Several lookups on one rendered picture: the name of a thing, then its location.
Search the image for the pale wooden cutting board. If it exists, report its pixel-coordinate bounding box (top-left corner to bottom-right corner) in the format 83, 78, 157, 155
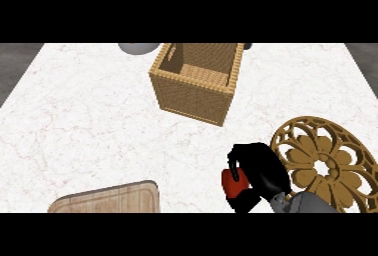
46, 179, 162, 214

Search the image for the tan wicker basket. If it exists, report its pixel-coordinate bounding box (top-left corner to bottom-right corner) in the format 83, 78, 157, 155
148, 43, 247, 128

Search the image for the grey round bowl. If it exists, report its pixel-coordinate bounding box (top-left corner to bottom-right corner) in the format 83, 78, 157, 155
117, 43, 161, 56

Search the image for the gold ornate round placemat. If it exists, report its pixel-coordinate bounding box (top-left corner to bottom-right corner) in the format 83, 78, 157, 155
269, 115, 378, 214

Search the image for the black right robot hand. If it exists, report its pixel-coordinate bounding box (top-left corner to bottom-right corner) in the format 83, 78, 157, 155
226, 142, 294, 214

